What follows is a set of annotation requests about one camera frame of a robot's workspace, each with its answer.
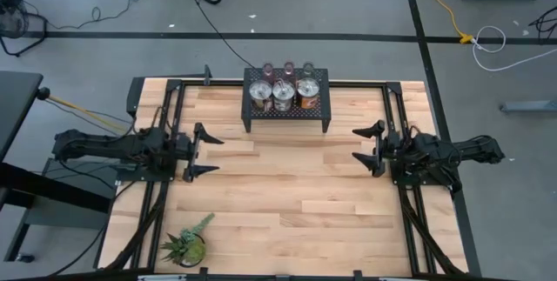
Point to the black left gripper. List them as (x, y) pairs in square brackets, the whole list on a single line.
[(191, 150)]

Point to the black aluminium table frame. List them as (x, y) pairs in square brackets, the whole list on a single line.
[(357, 84)]

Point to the black metal mesh shelf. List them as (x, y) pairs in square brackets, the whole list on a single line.
[(287, 115)]

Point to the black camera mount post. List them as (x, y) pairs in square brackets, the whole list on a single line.
[(208, 74)]

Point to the black floor fan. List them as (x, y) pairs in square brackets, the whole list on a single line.
[(13, 20)]

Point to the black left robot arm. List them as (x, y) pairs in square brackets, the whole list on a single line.
[(109, 146)]

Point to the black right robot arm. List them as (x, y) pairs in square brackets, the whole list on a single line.
[(470, 152)]

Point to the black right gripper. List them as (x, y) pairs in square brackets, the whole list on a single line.
[(398, 152)]

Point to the grey metal bracket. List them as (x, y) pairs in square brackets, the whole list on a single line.
[(161, 278)]

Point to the pink glass candle holder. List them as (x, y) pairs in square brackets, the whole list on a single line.
[(267, 71)]

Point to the green glass candle holder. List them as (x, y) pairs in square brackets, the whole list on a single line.
[(308, 69)]

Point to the grey table leg base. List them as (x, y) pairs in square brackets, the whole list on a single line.
[(528, 106)]

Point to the black desk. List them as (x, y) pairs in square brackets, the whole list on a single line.
[(17, 98)]

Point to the silver tin can orange label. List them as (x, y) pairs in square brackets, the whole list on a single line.
[(308, 89)]

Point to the green potted succulent plant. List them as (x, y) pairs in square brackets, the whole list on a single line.
[(188, 246)]

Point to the brown small glass jar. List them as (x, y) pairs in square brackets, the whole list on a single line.
[(289, 70)]

